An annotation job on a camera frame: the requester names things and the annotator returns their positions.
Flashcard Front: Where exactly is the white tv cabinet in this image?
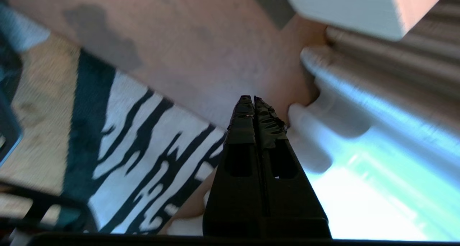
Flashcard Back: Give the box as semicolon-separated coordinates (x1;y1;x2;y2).
280;0;451;42

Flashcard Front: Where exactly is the black white zebra rug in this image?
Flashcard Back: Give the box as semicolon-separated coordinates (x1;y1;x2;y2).
59;48;230;236

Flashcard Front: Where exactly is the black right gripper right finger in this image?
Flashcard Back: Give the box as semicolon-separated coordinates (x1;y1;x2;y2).
253;96;332;238

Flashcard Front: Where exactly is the grey curtain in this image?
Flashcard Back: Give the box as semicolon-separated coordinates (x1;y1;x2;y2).
287;0;460;241

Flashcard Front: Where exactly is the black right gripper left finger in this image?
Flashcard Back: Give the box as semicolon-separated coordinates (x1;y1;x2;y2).
202;95;268;237

